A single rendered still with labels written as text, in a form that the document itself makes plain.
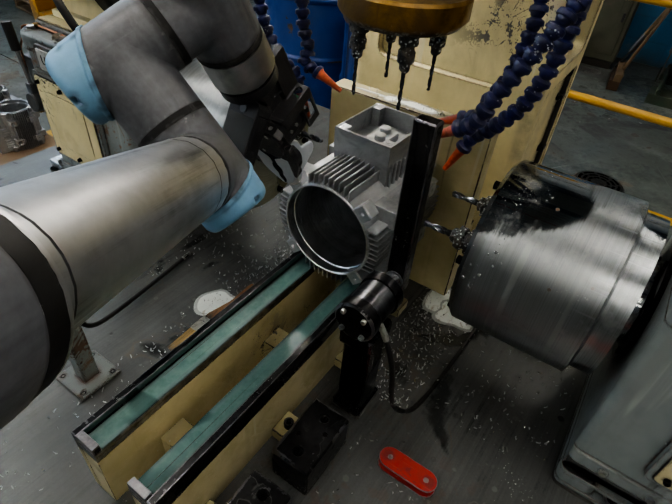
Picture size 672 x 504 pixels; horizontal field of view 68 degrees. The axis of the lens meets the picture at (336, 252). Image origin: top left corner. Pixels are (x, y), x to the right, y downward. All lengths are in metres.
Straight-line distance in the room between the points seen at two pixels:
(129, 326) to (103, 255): 0.69
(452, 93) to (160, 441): 0.73
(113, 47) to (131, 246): 0.25
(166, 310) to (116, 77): 0.55
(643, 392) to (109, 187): 0.58
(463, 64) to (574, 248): 0.43
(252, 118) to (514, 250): 0.35
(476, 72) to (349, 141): 0.28
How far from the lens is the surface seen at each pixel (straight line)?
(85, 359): 0.85
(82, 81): 0.50
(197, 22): 0.50
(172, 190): 0.34
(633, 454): 0.75
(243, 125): 0.60
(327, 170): 0.73
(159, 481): 0.64
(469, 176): 0.85
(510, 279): 0.64
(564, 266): 0.63
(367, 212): 0.69
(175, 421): 0.75
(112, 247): 0.27
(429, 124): 0.56
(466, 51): 0.93
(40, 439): 0.86
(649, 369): 0.65
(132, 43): 0.50
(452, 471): 0.79
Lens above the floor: 1.48
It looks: 40 degrees down
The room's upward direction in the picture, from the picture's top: 5 degrees clockwise
